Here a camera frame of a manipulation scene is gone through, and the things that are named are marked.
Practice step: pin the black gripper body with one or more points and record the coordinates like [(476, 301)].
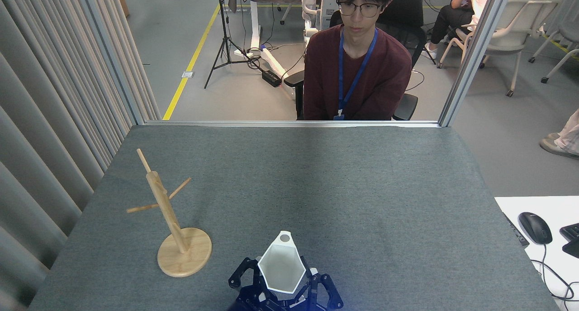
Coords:
[(280, 305)]

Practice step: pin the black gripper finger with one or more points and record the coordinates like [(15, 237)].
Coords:
[(237, 278), (329, 290)]

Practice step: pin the white hexagonal cup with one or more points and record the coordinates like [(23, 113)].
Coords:
[(282, 270)]

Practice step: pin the wooden cup rack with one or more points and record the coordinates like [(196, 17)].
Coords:
[(186, 256)]

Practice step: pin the black flat bar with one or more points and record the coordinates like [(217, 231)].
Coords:
[(518, 233)]

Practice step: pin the person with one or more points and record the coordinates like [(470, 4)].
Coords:
[(448, 21), (563, 143), (362, 84)]

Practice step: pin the metal floor socket plate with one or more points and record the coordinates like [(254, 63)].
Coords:
[(187, 74)]

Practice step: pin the black computer mouse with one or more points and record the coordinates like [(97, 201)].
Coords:
[(535, 228)]

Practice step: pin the white side table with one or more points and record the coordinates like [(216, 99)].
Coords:
[(556, 207)]

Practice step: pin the black keyboard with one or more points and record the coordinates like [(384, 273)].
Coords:
[(571, 238)]

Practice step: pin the black tripod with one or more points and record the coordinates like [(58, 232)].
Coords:
[(224, 30)]

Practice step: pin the white-legged desk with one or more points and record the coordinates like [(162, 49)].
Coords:
[(254, 26)]

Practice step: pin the grey pleated curtain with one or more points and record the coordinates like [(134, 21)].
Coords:
[(45, 98)]

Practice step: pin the white machine stand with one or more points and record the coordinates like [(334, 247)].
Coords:
[(323, 7)]

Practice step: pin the black-framed glasses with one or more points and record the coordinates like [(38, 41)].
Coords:
[(368, 10)]

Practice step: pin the black office chair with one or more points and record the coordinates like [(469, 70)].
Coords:
[(409, 7)]

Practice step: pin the cardboard box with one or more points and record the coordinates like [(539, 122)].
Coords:
[(122, 3)]

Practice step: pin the white armchair on wheels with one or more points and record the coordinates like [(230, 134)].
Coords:
[(515, 30)]

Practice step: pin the grey chair on wheels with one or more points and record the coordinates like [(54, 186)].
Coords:
[(567, 32)]

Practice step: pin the silver frame rail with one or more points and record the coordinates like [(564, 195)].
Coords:
[(271, 123)]

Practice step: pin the silver frame post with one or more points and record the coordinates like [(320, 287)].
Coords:
[(475, 53), (113, 53)]

